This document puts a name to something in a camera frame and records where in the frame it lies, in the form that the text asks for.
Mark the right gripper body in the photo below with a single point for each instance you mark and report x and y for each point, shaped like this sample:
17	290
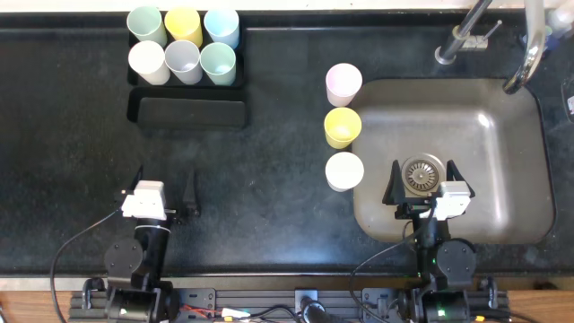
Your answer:
414	210

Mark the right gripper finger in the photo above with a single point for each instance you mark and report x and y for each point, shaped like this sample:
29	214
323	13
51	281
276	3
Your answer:
394	186
457	175

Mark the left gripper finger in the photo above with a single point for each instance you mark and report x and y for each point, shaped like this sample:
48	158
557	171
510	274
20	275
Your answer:
138	177
191	197

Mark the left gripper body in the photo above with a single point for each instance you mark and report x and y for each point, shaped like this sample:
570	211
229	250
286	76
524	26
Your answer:
177	216

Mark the pink cup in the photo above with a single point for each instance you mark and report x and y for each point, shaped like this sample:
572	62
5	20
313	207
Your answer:
343	81

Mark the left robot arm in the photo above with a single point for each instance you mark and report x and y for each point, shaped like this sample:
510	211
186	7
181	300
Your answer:
134	260

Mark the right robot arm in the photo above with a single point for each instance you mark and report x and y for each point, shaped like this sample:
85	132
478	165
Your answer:
453	264

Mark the steel sink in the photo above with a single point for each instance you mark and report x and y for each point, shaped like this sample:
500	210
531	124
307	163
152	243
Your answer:
493	157

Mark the white cup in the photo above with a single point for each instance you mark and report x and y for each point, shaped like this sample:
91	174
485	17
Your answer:
145	59
344	170

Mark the yellow cup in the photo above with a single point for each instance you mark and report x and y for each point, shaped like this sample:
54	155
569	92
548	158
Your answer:
181	22
342	126

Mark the black tray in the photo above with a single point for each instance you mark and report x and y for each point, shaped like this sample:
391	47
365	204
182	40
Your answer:
188	113

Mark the grey cup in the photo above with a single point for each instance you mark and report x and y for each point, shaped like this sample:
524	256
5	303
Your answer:
181	59

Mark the green cup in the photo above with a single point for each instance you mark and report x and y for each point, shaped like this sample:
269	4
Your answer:
143	22
217	62

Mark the steel tap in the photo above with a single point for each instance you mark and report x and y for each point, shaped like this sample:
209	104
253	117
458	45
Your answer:
533	49

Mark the blue cup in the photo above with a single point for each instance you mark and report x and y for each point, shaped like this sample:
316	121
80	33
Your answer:
221	24

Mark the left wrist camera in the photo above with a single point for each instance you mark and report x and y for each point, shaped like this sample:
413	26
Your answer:
144	199

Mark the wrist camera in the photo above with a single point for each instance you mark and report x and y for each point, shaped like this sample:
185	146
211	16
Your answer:
452	199
144	199

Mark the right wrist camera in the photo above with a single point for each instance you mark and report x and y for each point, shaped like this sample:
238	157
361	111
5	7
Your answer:
452	199

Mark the mounting rail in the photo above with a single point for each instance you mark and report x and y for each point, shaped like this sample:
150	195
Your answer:
269	305

